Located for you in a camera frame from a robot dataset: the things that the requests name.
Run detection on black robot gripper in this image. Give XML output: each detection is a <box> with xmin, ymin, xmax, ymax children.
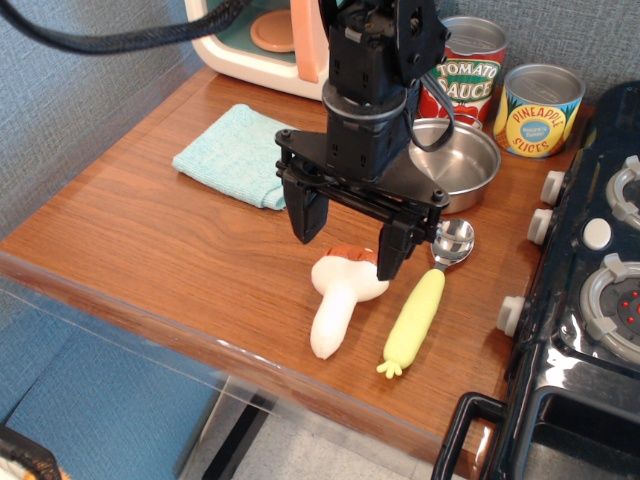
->
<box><xmin>275</xmin><ymin>84</ymin><xmax>450</xmax><ymax>281</ymax></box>

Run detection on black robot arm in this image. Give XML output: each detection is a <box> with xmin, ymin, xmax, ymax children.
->
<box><xmin>275</xmin><ymin>1</ymin><xmax>454</xmax><ymax>280</ymax></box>

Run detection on light blue folded cloth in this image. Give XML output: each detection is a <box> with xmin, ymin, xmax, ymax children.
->
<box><xmin>172</xmin><ymin>104</ymin><xmax>288</xmax><ymax>211</ymax></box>

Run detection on dark object bottom left corner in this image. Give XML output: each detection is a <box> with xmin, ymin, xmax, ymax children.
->
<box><xmin>1</xmin><ymin>425</ymin><xmax>68</xmax><ymax>480</ymax></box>

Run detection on white plush mushroom toy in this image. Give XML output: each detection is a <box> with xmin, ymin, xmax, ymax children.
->
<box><xmin>310</xmin><ymin>245</ymin><xmax>389</xmax><ymax>360</ymax></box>

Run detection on stainless steel bowl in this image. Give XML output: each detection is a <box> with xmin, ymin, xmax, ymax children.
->
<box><xmin>409</xmin><ymin>122</ymin><xmax>501</xmax><ymax>214</ymax></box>

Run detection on grey stove knob lower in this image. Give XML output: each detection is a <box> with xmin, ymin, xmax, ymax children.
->
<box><xmin>497</xmin><ymin>296</ymin><xmax>525</xmax><ymax>337</ymax></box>

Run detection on grey stove knob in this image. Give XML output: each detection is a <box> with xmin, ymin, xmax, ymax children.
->
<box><xmin>540</xmin><ymin>170</ymin><xmax>565</xmax><ymax>205</ymax></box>
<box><xmin>497</xmin><ymin>296</ymin><xmax>525</xmax><ymax>337</ymax></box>
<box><xmin>527</xmin><ymin>209</ymin><xmax>553</xmax><ymax>246</ymax></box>

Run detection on grey stove knob middle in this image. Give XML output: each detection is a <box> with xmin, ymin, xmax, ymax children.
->
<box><xmin>527</xmin><ymin>209</ymin><xmax>553</xmax><ymax>246</ymax></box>

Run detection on tomato sauce can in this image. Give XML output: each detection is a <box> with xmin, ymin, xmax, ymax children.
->
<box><xmin>430</xmin><ymin>16</ymin><xmax>509</xmax><ymax>128</ymax></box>

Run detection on white toy microwave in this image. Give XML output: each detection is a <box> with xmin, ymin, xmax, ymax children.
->
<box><xmin>192</xmin><ymin>0</ymin><xmax>329</xmax><ymax>100</ymax></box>

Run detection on grey stove knob upper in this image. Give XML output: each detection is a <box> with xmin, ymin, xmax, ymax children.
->
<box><xmin>540</xmin><ymin>170</ymin><xmax>565</xmax><ymax>205</ymax></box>

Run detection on pineapple slices can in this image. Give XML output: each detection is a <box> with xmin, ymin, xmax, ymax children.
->
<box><xmin>493</xmin><ymin>64</ymin><xmax>585</xmax><ymax>159</ymax></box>

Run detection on clear acrylic table guard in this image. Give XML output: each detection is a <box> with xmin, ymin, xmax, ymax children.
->
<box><xmin>1</xmin><ymin>280</ymin><xmax>432</xmax><ymax>479</ymax></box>

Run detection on black toy stove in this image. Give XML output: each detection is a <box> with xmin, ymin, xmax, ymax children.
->
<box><xmin>432</xmin><ymin>81</ymin><xmax>639</xmax><ymax>479</ymax></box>

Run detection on spoon with yellow handle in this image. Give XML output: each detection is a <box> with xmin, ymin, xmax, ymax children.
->
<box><xmin>376</xmin><ymin>219</ymin><xmax>475</xmax><ymax>379</ymax></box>

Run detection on thin black wire loop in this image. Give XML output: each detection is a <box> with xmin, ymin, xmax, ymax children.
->
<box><xmin>410</xmin><ymin>73</ymin><xmax>456</xmax><ymax>153</ymax></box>

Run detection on black braided cable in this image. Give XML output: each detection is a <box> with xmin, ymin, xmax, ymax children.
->
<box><xmin>0</xmin><ymin>0</ymin><xmax>251</xmax><ymax>55</ymax></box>

